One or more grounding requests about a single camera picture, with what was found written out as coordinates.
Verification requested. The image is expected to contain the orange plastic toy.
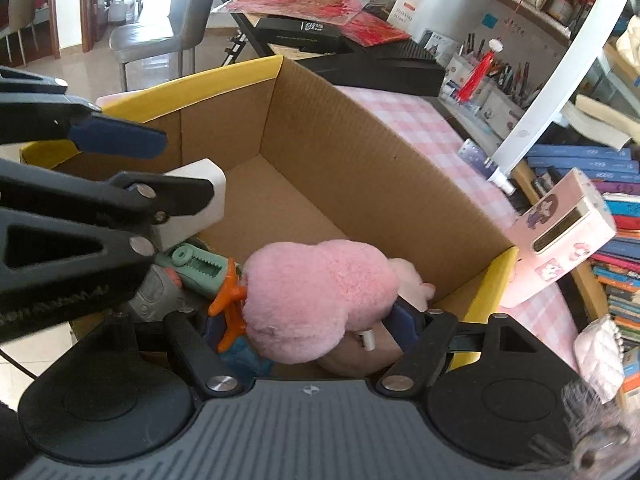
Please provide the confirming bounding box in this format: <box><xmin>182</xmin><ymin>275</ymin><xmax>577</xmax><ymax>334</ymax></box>
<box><xmin>208</xmin><ymin>259</ymin><xmax>249</xmax><ymax>354</ymax></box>

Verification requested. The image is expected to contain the grey fuzzy tuft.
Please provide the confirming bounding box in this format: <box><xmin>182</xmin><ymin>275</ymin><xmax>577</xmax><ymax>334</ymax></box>
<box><xmin>557</xmin><ymin>377</ymin><xmax>640</xmax><ymax>480</ymax></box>

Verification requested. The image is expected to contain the blue plastic toy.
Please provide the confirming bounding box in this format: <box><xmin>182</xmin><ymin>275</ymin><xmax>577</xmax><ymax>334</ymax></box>
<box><xmin>219</xmin><ymin>337</ymin><xmax>272</xmax><ymax>377</ymax></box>

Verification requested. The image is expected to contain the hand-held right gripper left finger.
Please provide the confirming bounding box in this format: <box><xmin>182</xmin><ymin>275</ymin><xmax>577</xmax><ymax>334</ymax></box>
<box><xmin>112</xmin><ymin>311</ymin><xmax>252</xmax><ymax>399</ymax></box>

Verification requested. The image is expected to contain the pink cartoon humidifier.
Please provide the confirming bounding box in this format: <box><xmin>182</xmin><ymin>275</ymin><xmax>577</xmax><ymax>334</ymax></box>
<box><xmin>499</xmin><ymin>168</ymin><xmax>618</xmax><ymax>309</ymax></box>

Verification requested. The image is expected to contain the white pen holder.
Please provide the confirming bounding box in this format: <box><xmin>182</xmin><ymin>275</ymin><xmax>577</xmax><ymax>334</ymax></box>
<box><xmin>444</xmin><ymin>55</ymin><xmax>482</xmax><ymax>97</ymax></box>
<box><xmin>479</xmin><ymin>87</ymin><xmax>527</xmax><ymax>129</ymax></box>

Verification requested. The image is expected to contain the mint green toy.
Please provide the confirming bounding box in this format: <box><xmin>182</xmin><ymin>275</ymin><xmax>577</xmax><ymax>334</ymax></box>
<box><xmin>154</xmin><ymin>241</ymin><xmax>237</xmax><ymax>297</ymax></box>

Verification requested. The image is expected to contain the row of colourful books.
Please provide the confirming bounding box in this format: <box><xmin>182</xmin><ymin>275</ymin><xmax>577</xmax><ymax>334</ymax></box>
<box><xmin>526</xmin><ymin>144</ymin><xmax>640</xmax><ymax>333</ymax></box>

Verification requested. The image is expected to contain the purple spray bottle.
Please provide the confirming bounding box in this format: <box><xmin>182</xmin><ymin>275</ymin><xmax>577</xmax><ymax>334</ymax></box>
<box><xmin>458</xmin><ymin>139</ymin><xmax>517</xmax><ymax>196</ymax></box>

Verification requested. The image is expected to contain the white quilted pearl handbag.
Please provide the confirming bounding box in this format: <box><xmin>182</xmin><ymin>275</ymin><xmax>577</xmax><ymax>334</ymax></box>
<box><xmin>615</xmin><ymin>22</ymin><xmax>640</xmax><ymax>79</ymax></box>

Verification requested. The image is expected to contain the red tassel ornament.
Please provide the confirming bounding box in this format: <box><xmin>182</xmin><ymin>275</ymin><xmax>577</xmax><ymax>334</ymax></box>
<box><xmin>456</xmin><ymin>38</ymin><xmax>504</xmax><ymax>104</ymax></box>

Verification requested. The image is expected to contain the white wooden bookshelf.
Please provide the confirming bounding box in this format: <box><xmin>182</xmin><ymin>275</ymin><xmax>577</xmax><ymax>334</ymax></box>
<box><xmin>492</xmin><ymin>0</ymin><xmax>640</xmax><ymax>411</ymax></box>

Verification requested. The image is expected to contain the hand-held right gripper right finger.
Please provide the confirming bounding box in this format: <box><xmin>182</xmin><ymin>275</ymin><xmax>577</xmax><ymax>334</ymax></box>
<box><xmin>376</xmin><ymin>300</ymin><xmax>574</xmax><ymax>400</ymax></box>

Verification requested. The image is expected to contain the white straw box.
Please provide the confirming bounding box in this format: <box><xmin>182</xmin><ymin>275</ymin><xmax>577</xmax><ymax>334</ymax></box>
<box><xmin>391</xmin><ymin>0</ymin><xmax>422</xmax><ymax>37</ymax></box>

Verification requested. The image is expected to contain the white card tag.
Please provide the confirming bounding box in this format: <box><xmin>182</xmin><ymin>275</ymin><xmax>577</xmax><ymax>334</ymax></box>
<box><xmin>149</xmin><ymin>158</ymin><xmax>227</xmax><ymax>250</ymax></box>

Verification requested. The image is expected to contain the yellow cardboard box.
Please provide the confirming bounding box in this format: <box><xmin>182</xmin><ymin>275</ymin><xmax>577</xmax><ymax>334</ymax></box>
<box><xmin>19</xmin><ymin>55</ymin><xmax>521</xmax><ymax>376</ymax></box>

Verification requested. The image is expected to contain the pink plush pig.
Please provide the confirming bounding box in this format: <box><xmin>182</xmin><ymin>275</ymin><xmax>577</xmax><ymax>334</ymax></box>
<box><xmin>242</xmin><ymin>239</ymin><xmax>437</xmax><ymax>365</ymax></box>

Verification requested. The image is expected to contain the grey chair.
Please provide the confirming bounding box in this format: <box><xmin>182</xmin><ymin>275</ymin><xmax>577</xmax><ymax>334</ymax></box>
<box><xmin>108</xmin><ymin>0</ymin><xmax>227</xmax><ymax>92</ymax></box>
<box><xmin>0</xmin><ymin>0</ymin><xmax>42</xmax><ymax>67</ymax></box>

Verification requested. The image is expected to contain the red plastic bag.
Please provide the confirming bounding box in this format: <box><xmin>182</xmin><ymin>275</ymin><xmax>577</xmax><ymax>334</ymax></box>
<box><xmin>224</xmin><ymin>0</ymin><xmax>412</xmax><ymax>47</ymax></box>

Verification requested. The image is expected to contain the black electronic keyboard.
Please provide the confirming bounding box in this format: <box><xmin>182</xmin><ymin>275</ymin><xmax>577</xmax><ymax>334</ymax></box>
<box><xmin>214</xmin><ymin>0</ymin><xmax>447</xmax><ymax>98</ymax></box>

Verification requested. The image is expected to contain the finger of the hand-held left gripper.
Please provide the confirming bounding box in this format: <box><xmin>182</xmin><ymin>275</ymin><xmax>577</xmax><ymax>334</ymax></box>
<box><xmin>0</xmin><ymin>159</ymin><xmax>216</xmax><ymax>288</ymax></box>
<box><xmin>0</xmin><ymin>66</ymin><xmax>168</xmax><ymax>160</ymax></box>

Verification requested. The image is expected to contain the black case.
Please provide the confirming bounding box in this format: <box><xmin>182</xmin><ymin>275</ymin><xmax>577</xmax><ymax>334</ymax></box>
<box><xmin>254</xmin><ymin>17</ymin><xmax>344</xmax><ymax>54</ymax></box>

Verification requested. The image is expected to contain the small picture card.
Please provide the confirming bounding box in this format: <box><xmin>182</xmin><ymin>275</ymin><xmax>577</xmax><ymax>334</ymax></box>
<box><xmin>419</xmin><ymin>29</ymin><xmax>462</xmax><ymax>57</ymax></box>

